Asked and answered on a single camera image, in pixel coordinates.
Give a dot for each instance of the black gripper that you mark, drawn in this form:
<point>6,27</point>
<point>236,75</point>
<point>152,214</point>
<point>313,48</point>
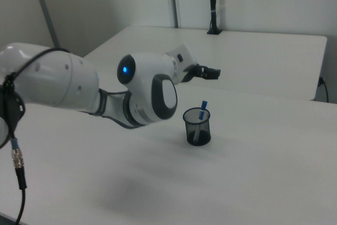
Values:
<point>192,72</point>

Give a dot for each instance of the white side table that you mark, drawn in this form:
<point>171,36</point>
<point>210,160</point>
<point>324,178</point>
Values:
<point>250,59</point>

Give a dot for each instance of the black mesh pen cup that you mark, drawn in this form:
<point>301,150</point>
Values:
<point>198,139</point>

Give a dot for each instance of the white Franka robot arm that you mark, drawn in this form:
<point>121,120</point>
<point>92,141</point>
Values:
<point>147,77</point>

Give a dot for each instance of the blue white marker pen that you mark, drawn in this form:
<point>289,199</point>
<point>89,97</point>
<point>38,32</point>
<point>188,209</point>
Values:
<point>204,105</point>

